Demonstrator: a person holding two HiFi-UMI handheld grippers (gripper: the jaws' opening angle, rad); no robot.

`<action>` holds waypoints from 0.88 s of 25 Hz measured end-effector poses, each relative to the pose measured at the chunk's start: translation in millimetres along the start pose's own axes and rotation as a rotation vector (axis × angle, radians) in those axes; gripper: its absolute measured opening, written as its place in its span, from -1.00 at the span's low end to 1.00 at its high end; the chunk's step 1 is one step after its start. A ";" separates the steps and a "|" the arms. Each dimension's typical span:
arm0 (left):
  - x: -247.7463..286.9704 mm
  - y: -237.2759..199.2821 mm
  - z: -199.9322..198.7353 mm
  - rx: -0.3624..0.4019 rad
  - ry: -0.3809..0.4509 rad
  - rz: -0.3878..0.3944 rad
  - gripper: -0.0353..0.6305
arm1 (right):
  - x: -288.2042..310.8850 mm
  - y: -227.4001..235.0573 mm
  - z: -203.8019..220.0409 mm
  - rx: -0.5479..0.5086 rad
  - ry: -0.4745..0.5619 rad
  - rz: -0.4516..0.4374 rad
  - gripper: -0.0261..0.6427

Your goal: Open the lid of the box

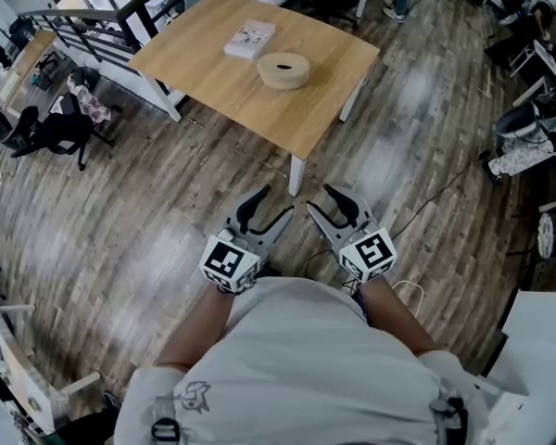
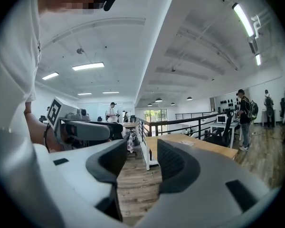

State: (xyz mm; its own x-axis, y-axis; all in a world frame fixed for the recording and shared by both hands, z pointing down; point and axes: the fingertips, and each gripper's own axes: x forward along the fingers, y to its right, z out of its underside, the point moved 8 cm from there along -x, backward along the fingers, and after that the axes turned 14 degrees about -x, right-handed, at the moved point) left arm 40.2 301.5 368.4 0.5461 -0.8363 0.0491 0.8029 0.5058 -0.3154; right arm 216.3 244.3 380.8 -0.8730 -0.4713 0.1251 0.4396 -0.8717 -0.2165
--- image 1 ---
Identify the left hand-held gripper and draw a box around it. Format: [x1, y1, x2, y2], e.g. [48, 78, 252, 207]
[198, 184, 297, 294]

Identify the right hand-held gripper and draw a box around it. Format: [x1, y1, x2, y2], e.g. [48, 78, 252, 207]
[305, 183, 397, 284]

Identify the white printed booklet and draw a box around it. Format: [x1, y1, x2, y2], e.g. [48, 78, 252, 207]
[222, 19, 278, 60]

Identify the person's right forearm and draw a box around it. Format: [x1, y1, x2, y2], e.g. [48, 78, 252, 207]
[359, 278, 439, 356]

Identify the person's left forearm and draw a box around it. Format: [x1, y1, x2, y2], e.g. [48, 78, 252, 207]
[155, 278, 242, 370]

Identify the person's white shirt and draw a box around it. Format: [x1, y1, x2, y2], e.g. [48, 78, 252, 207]
[113, 273, 501, 445]

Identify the wooden table with white legs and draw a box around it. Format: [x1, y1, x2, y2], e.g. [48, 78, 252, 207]
[128, 0, 381, 198]

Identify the white patterned cloth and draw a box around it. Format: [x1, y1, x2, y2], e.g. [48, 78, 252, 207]
[486, 144, 556, 178]

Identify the grey blue padded seat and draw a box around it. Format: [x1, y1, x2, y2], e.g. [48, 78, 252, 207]
[495, 101, 550, 141]

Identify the pink patterned cloth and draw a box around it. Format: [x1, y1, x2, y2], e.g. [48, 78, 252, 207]
[67, 74, 112, 122]

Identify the white spoked wheel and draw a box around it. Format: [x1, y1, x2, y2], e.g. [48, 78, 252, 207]
[537, 210, 556, 259]

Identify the black office chair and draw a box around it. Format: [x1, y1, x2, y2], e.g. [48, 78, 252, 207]
[0, 105, 117, 172]

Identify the white desk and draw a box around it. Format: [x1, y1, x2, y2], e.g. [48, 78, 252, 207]
[495, 289, 556, 445]

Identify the black metal railing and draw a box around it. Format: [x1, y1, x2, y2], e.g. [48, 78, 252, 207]
[18, 0, 223, 71]

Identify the light wooden desk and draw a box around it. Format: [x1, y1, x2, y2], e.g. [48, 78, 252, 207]
[0, 29, 59, 115]

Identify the white wooden shelf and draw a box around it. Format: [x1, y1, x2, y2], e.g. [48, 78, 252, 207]
[0, 301, 101, 435]

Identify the black floor cable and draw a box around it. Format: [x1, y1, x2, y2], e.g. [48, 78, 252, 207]
[388, 153, 486, 241]

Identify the white cable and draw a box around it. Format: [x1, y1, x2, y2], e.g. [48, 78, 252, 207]
[391, 279, 425, 317]

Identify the grey strap with black clip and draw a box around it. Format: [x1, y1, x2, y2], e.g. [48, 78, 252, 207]
[428, 389, 469, 445]

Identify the grey strap with black buckle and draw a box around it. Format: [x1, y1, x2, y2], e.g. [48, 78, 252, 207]
[150, 394, 182, 445]

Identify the white frame table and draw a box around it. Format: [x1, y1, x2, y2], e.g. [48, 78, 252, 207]
[509, 39, 556, 107]

